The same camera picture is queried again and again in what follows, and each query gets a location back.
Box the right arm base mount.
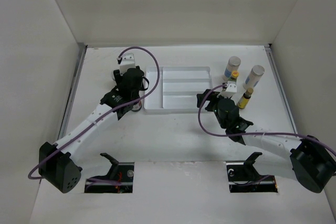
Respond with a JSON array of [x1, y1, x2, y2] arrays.
[[226, 152, 278, 193]]

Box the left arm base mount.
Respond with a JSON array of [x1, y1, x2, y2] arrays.
[[84, 153, 135, 194]]

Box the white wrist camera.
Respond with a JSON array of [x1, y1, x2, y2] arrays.
[[117, 53, 136, 74], [220, 81, 237, 98]]

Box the white divided organizer tray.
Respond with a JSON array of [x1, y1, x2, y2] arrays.
[[142, 66, 213, 114]]

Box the white shaker blue label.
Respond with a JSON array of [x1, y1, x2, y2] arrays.
[[243, 65, 265, 90], [223, 56, 241, 82]]

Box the purple cable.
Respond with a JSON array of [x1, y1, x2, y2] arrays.
[[28, 46, 161, 180], [197, 83, 336, 156]]

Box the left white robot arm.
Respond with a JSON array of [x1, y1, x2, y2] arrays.
[[38, 66, 145, 194]]

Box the white shaker blue label left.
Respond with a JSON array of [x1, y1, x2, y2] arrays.
[[223, 56, 241, 82]]

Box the small yellow label bottle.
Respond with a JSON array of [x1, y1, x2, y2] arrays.
[[237, 88, 254, 109]]

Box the green bottle yellow cap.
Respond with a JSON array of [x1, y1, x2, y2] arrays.
[[228, 70, 239, 82]]

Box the white shaker blue label right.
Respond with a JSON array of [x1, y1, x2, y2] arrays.
[[243, 65, 265, 90]]

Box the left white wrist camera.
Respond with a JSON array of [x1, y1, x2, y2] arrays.
[[117, 53, 136, 74]]

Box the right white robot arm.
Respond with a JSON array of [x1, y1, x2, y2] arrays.
[[196, 89, 335, 193]]

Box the dark sauce bottle black cap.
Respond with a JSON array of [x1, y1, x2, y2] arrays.
[[131, 99, 142, 112]]

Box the spice jar orange contents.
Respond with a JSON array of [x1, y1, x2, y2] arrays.
[[111, 70, 117, 81]]

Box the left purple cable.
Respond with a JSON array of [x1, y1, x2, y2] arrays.
[[28, 46, 161, 180]]

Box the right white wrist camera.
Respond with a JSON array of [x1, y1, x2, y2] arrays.
[[220, 81, 237, 98]]

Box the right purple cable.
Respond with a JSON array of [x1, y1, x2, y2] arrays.
[[197, 83, 336, 156]]

